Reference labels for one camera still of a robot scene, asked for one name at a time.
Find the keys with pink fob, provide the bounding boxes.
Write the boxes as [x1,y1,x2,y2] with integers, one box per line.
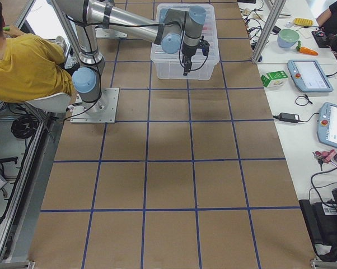
[312,149,337,170]

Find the clear plastic storage box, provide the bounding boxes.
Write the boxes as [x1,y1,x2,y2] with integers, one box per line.
[151,3,219,80]

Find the blue teach pendant near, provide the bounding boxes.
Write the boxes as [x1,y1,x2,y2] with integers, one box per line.
[317,103,337,148]

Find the green white carton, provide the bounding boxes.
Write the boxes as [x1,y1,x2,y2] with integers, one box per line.
[261,70,288,88]

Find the blue teach pendant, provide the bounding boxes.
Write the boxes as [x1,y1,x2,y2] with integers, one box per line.
[287,59,334,93]
[317,103,337,148]

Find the square robot base plate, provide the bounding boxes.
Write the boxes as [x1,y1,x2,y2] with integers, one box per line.
[69,87,119,124]

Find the green bowl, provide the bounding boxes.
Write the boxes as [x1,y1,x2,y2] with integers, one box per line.
[277,29,299,48]

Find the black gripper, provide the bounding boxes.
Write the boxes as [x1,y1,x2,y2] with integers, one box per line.
[181,43,198,76]

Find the blue teach pendant far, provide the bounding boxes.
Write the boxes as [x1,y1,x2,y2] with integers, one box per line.
[287,59,334,93]

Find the person in yellow shirt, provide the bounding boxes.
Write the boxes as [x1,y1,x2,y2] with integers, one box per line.
[0,2,74,103]

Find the clear plastic box lid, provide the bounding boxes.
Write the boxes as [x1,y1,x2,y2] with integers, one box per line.
[151,23,220,65]

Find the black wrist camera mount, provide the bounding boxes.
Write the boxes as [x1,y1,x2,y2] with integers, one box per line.
[198,35,210,57]

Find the black power adapter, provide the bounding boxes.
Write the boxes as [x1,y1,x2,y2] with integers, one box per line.
[279,113,299,123]

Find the toy carrot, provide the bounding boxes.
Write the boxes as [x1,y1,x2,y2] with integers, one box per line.
[296,40,318,56]

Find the aluminium frame post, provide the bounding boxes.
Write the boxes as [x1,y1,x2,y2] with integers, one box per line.
[251,0,286,64]

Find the yellow toy corn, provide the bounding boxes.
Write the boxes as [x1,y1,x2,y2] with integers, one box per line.
[293,18,313,27]

